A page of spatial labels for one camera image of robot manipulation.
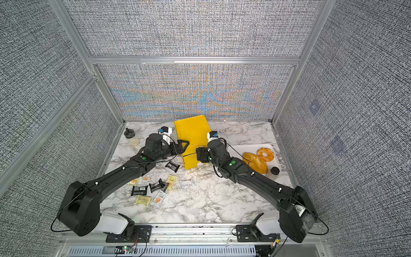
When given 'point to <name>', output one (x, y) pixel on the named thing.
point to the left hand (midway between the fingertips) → (187, 143)
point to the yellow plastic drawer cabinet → (194, 130)
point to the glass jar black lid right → (275, 170)
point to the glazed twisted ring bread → (265, 154)
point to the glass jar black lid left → (129, 134)
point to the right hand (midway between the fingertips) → (201, 145)
